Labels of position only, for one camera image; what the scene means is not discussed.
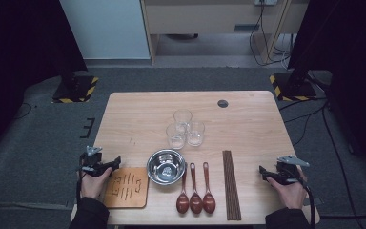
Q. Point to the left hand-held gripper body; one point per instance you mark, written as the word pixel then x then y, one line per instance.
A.
pixel 92 163

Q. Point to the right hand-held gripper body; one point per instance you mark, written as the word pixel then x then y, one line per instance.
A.
pixel 287 173

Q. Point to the wooden coaster with cutouts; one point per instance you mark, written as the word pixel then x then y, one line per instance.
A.
pixel 130 194

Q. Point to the row of dark chopsticks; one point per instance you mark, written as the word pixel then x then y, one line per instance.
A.
pixel 232 187

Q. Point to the stainless steel bowl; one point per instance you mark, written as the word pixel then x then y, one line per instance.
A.
pixel 166 167

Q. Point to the reddish brown wooden spoon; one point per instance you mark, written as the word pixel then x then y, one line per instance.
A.
pixel 196 203
pixel 209 203
pixel 182 203

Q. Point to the clear drinking glass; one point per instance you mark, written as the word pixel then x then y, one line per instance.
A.
pixel 175 138
pixel 196 135
pixel 183 117

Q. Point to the person's right hand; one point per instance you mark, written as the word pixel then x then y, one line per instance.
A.
pixel 292 195

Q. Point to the person's left hand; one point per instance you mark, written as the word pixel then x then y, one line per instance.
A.
pixel 93 187

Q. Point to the black floor tape mark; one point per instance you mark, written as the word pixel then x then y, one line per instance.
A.
pixel 89 127

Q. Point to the grey tape piece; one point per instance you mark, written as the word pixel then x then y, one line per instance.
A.
pixel 70 204
pixel 318 201

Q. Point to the black stand yellow striped base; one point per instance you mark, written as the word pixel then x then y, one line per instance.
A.
pixel 79 92
pixel 295 90

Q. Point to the grey round table grommet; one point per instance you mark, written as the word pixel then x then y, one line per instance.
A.
pixel 222 103

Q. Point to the dark curtain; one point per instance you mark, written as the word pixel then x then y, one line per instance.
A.
pixel 19 47
pixel 355 63

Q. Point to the white cabinet panel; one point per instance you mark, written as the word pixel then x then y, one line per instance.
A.
pixel 108 28

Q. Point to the grey desk label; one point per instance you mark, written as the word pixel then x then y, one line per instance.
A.
pixel 247 27

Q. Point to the light wooden desk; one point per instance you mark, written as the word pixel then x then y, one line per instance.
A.
pixel 203 19

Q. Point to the white power strip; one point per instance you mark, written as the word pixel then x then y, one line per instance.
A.
pixel 266 2

